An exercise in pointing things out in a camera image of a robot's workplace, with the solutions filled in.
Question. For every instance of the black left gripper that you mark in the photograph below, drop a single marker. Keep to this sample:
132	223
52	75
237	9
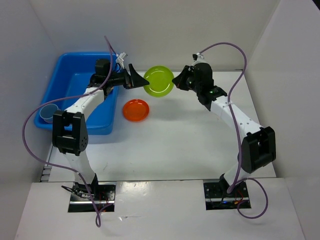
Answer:
136	80

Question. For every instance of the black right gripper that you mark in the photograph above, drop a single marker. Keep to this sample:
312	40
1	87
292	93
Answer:
179	80

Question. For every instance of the green plastic plate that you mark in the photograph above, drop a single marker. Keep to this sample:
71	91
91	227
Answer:
160	81

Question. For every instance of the blue plastic cup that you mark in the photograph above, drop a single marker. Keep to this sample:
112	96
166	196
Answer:
46	113

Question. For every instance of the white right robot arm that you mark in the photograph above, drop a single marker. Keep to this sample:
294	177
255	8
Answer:
257	143

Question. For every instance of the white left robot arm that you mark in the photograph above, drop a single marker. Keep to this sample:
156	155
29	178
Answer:
69	129

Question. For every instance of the blue plastic bin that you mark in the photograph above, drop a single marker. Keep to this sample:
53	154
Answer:
71	76

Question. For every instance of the orange plastic plate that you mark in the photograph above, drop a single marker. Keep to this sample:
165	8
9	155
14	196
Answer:
135	110

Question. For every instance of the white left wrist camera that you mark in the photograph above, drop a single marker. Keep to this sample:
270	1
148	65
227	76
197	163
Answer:
120	59

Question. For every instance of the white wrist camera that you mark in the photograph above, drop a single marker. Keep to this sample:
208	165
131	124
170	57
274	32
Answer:
198	58
120	59

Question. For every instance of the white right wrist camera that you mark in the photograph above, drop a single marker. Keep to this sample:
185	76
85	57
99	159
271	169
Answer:
198	58

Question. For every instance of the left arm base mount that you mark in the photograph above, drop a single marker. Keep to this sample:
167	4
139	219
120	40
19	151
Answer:
104	198

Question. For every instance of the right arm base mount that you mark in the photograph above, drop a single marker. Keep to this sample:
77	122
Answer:
216	197

